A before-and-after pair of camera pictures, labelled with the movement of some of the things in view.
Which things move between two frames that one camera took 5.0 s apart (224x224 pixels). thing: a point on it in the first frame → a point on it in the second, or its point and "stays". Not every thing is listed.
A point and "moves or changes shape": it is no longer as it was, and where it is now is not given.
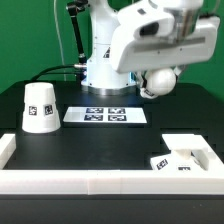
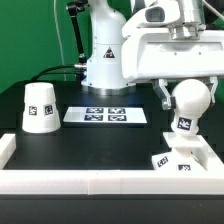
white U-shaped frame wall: x=107 y=181 stays
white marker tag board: x=104 y=115 stays
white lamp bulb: x=159 y=82 moves or changes shape
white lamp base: x=189 y=153 stays
